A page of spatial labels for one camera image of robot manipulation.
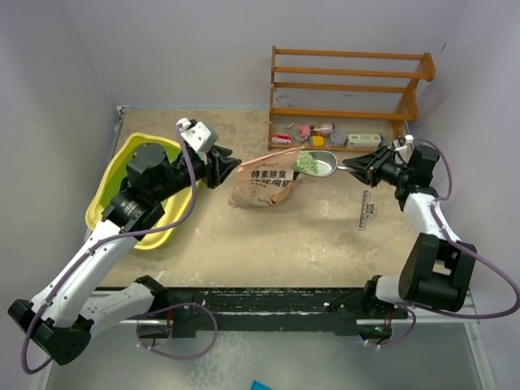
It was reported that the orange wooden shelf rack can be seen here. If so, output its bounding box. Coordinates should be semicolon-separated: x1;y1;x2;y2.
267;45;436;150

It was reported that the silver metal scoop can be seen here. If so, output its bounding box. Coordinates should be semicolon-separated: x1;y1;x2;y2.
292;150;353;177

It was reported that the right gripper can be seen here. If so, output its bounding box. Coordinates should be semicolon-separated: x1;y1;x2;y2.
344;145;411;188

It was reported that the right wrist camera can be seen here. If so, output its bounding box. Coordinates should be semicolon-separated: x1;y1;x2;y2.
392;134;414;158

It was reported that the red white small box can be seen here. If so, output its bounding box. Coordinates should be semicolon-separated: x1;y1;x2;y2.
271;134;292;145

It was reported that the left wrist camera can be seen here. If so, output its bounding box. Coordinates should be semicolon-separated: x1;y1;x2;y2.
176;118;219;154

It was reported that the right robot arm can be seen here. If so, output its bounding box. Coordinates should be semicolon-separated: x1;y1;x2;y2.
342;145;475;313

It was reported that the pink cat litter bag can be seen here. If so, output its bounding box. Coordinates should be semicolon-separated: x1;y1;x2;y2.
228;147;303;209

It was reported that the green white box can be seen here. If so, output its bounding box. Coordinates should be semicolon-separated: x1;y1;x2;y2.
347;133;383;149

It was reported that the black base frame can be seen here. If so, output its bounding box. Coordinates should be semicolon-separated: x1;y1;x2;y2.
133;283;411;338

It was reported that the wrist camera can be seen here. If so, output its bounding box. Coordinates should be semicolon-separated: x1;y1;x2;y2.
176;118;219;154
392;134;414;158

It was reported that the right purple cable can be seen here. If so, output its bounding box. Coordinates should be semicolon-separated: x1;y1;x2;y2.
365;137;520;350

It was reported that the grey ruler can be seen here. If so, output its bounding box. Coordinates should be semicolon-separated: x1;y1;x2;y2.
357;190;375;230

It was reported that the clear round jar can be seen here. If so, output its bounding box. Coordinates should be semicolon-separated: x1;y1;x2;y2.
329;129;348;147

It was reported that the blue object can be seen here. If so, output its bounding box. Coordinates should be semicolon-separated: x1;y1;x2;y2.
250;380;272;390

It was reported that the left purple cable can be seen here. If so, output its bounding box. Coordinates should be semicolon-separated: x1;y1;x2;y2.
20;121;219;375

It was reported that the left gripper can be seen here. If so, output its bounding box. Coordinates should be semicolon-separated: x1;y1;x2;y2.
152;144;241;202

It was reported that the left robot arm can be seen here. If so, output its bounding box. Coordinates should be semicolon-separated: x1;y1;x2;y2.
8;142;241;375

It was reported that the purple cable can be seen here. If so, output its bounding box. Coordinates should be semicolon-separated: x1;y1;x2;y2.
365;137;520;350
20;121;219;375

